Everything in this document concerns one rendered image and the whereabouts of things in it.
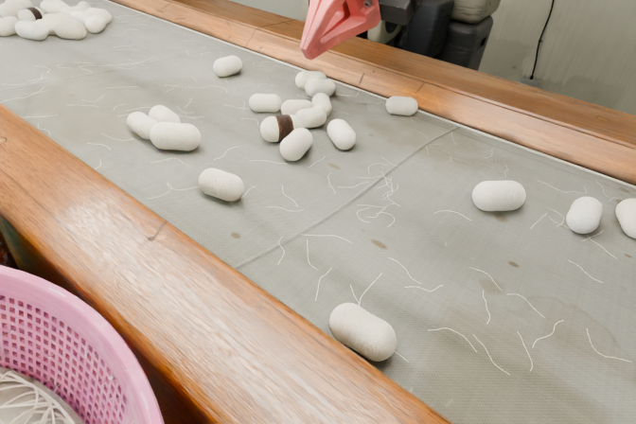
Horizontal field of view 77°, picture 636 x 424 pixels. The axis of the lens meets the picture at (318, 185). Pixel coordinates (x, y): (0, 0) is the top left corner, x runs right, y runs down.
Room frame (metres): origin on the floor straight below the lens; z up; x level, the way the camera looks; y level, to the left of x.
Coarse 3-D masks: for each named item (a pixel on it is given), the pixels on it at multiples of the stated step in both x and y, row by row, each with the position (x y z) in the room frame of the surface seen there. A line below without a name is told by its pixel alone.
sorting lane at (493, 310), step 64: (0, 0) 0.66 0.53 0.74; (64, 0) 0.70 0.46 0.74; (0, 64) 0.40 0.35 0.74; (64, 64) 0.42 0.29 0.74; (128, 64) 0.44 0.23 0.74; (192, 64) 0.47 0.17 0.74; (256, 64) 0.49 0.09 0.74; (64, 128) 0.29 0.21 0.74; (128, 128) 0.30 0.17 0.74; (256, 128) 0.33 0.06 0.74; (320, 128) 0.34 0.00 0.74; (384, 128) 0.36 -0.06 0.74; (448, 128) 0.37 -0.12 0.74; (128, 192) 0.21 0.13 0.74; (192, 192) 0.22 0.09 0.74; (256, 192) 0.23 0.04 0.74; (320, 192) 0.24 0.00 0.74; (384, 192) 0.25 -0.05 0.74; (448, 192) 0.26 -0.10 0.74; (576, 192) 0.28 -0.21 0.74; (256, 256) 0.17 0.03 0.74; (320, 256) 0.17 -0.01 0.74; (384, 256) 0.18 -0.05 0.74; (448, 256) 0.18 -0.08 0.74; (512, 256) 0.19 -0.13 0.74; (576, 256) 0.20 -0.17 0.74; (320, 320) 0.13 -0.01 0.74; (384, 320) 0.13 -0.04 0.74; (448, 320) 0.14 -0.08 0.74; (512, 320) 0.14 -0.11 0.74; (576, 320) 0.15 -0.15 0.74; (448, 384) 0.10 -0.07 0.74; (512, 384) 0.11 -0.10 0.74; (576, 384) 0.11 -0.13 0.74
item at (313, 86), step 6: (306, 84) 0.41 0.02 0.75; (312, 84) 0.41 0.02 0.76; (318, 84) 0.41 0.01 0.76; (324, 84) 0.41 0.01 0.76; (330, 84) 0.41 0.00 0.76; (306, 90) 0.41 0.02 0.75; (312, 90) 0.41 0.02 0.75; (318, 90) 0.41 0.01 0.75; (324, 90) 0.41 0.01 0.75; (330, 90) 0.41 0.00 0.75; (312, 96) 0.41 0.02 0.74
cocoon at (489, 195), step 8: (480, 184) 0.24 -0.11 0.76; (488, 184) 0.24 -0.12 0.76; (496, 184) 0.24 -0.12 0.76; (504, 184) 0.24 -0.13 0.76; (512, 184) 0.24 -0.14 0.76; (472, 192) 0.24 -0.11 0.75; (480, 192) 0.24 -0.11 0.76; (488, 192) 0.23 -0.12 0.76; (496, 192) 0.23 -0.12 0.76; (504, 192) 0.24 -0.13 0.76; (512, 192) 0.24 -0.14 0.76; (520, 192) 0.24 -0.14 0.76; (480, 200) 0.23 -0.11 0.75; (488, 200) 0.23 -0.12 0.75; (496, 200) 0.23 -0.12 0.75; (504, 200) 0.23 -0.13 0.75; (512, 200) 0.23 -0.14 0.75; (520, 200) 0.24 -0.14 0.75; (480, 208) 0.24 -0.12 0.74; (488, 208) 0.23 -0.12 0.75; (496, 208) 0.23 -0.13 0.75; (504, 208) 0.23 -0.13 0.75; (512, 208) 0.23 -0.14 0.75
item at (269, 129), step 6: (264, 120) 0.30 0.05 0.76; (270, 120) 0.30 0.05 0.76; (276, 120) 0.30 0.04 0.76; (294, 120) 0.31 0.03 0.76; (300, 120) 0.31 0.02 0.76; (264, 126) 0.30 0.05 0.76; (270, 126) 0.30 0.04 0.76; (276, 126) 0.30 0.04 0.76; (294, 126) 0.30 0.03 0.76; (300, 126) 0.31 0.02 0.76; (264, 132) 0.30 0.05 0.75; (270, 132) 0.29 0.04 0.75; (276, 132) 0.30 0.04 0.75; (264, 138) 0.30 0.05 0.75; (270, 138) 0.30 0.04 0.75; (276, 138) 0.30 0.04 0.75
